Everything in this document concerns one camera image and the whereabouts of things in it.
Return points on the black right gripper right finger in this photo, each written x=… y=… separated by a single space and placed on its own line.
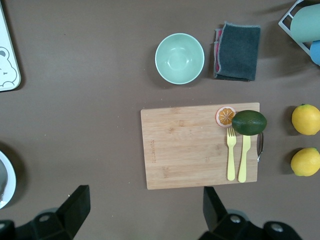
x=217 y=220

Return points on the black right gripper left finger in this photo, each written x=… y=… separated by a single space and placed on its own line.
x=70 y=215

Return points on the round white plate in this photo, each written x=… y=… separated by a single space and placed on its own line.
x=12 y=180

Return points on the yellow plastic fork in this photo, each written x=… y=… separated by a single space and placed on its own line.
x=231 y=160

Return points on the yellow plastic knife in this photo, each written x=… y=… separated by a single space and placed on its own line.
x=243 y=162

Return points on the bamboo cutting board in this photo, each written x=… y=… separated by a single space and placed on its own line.
x=182 y=147

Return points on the dark green avocado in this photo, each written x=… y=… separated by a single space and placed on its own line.
x=249 y=123

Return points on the orange citrus slice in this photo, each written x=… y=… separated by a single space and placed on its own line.
x=223 y=116

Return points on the yellow lemon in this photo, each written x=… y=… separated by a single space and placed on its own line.
x=306 y=120
x=305 y=162

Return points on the mint green bowl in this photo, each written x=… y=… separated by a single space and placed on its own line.
x=179 y=59

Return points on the folded grey pink cloth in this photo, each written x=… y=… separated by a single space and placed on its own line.
x=238 y=51

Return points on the cream bear print tray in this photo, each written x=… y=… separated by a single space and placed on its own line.
x=7 y=37

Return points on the light blue cup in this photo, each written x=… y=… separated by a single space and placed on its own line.
x=315 y=52

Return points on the pale green cup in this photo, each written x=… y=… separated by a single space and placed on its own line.
x=306 y=23

